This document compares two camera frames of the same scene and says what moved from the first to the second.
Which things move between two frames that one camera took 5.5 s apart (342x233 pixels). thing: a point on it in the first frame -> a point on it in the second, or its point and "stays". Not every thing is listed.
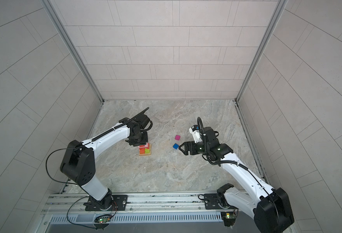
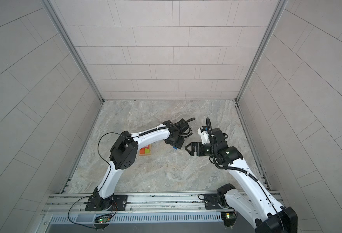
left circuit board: x=104 y=219 stays
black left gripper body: x=142 y=139 -> x=178 y=142
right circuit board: x=228 y=215 stays
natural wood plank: x=145 y=154 stays
